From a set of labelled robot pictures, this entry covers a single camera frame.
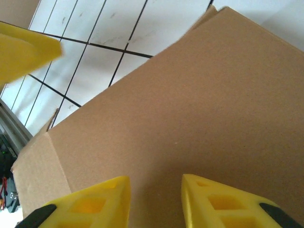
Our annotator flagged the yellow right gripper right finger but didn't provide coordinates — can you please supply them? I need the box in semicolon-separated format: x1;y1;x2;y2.
181;173;304;228

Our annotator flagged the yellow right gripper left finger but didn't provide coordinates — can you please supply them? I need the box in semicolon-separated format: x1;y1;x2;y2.
14;175;132;228

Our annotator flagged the brown cardboard box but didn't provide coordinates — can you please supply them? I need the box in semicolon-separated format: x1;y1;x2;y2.
10;4;304;228

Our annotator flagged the long aluminium mounting rail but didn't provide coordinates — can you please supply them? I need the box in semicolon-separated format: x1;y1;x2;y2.
0;99;33;155

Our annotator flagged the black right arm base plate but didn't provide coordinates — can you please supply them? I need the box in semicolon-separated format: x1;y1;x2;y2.
0;135;20;212

